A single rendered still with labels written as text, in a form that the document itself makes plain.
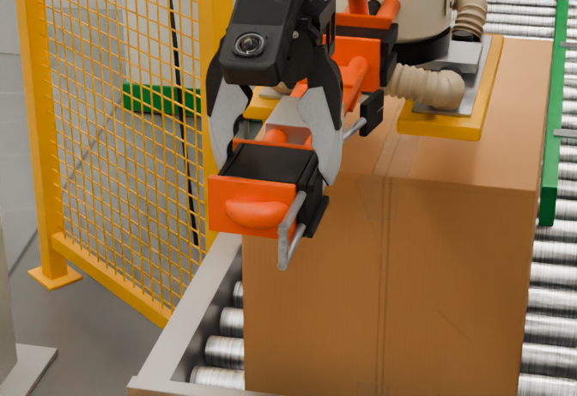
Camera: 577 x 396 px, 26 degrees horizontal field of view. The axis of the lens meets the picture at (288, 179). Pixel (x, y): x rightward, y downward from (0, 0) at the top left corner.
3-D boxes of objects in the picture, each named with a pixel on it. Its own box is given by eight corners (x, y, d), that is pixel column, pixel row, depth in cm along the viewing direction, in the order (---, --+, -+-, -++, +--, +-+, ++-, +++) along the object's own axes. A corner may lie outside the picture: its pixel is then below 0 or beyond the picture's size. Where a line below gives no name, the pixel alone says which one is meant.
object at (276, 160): (234, 188, 112) (234, 137, 110) (315, 197, 111) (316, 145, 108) (208, 231, 105) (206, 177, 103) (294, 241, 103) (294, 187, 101)
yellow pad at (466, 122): (433, 40, 179) (434, 7, 176) (503, 46, 176) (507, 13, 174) (395, 135, 149) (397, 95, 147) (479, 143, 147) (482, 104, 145)
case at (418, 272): (323, 221, 241) (325, 23, 223) (533, 243, 233) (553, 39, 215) (244, 402, 188) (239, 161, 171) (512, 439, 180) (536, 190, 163)
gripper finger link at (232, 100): (240, 150, 112) (277, 64, 107) (221, 179, 107) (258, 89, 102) (209, 136, 112) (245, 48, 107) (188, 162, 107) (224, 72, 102)
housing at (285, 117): (279, 136, 123) (279, 94, 121) (346, 143, 122) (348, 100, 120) (261, 166, 117) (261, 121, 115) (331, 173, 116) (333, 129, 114)
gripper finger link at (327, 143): (373, 154, 108) (337, 57, 105) (359, 183, 103) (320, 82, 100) (340, 162, 110) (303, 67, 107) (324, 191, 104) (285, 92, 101)
